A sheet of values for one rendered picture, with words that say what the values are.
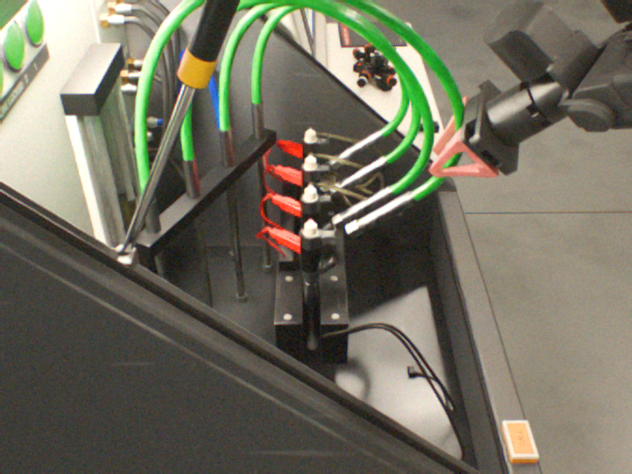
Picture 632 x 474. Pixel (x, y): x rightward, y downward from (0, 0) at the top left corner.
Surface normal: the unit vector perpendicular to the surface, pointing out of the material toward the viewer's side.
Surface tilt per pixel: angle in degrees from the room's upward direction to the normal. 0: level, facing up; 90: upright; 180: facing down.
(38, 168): 90
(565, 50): 64
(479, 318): 0
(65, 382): 90
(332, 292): 0
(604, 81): 50
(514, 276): 0
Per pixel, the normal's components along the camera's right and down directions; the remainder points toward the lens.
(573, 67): 0.34, 0.15
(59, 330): 0.00, 0.61
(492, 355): 0.00, -0.79
